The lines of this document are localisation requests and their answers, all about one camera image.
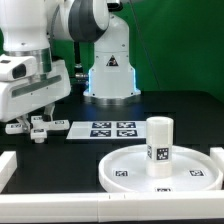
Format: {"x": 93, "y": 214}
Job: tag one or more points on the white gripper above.
{"x": 21, "y": 97}

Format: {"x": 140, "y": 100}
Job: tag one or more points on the white cross-shaped table base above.
{"x": 39, "y": 129}

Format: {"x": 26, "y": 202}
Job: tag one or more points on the white round table top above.
{"x": 125, "y": 170}

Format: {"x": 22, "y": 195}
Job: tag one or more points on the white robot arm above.
{"x": 31, "y": 80}

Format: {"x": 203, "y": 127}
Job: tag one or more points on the white left fence block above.
{"x": 8, "y": 165}

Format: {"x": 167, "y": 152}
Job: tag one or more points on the white marker sheet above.
{"x": 107, "y": 130}

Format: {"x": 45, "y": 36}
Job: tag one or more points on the white front fence bar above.
{"x": 107, "y": 207}

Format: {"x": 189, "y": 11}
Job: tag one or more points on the black camera stand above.
{"x": 81, "y": 77}

